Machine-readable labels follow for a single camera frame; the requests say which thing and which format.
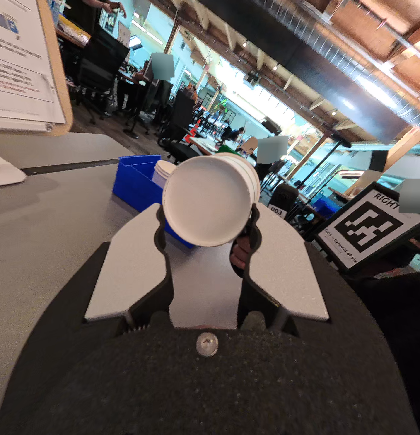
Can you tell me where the white sign stand base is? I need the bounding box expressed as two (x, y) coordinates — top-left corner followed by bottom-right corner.
(0, 151), (28, 188)

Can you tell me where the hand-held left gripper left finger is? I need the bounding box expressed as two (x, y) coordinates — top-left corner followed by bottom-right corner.
(84, 203), (174, 329)

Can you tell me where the green banded white paper cup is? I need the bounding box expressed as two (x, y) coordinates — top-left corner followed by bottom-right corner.
(152, 160), (179, 190)

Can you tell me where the silver ceiling air duct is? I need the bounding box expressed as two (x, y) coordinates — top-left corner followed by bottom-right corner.
(261, 17), (420, 130)

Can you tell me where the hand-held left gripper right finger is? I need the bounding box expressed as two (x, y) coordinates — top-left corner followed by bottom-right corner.
(239, 203), (330, 329)

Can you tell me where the printed instruction sheet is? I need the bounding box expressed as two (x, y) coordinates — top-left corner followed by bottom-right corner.
(0, 0), (67, 124)

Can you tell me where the nested stack of paper cups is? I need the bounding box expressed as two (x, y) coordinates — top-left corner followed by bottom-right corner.
(161, 152), (261, 247)

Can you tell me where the blue plastic bin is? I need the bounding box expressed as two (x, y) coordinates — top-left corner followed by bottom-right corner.
(112, 155), (198, 249)

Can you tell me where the person's right hand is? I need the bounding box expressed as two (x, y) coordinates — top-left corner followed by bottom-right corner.
(229, 234), (252, 277)

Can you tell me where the black office chair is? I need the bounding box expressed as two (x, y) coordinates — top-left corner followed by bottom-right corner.
(157, 89), (201, 164)
(77, 25), (130, 124)

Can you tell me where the framed tag sign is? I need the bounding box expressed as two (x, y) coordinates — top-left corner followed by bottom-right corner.
(313, 181), (420, 275)

